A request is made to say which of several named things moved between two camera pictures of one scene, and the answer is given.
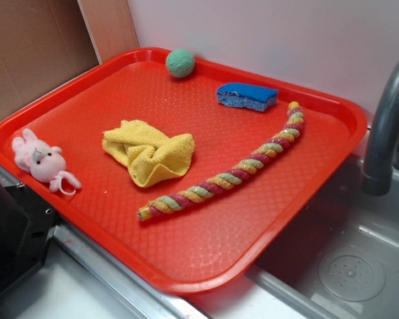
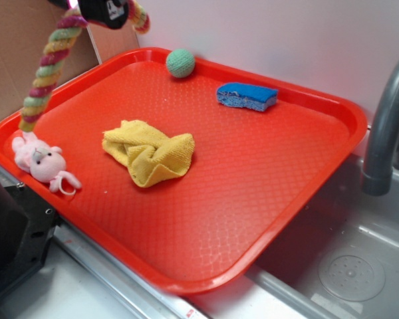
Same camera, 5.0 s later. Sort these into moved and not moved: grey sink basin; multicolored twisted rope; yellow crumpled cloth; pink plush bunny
Moved: multicolored twisted rope
Not moved: yellow crumpled cloth; grey sink basin; pink plush bunny
